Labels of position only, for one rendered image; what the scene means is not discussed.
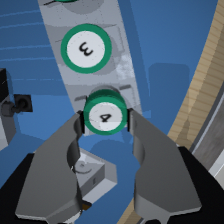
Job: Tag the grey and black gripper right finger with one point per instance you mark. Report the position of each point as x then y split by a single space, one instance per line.
171 185

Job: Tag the blue work mat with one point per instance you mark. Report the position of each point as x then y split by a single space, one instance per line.
166 39

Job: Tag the green screw cap with white top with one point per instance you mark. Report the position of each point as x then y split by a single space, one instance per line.
105 112

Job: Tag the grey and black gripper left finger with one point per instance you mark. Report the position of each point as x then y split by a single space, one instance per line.
44 188

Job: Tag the white control box with blue and green buttons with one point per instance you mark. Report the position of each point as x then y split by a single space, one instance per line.
23 103

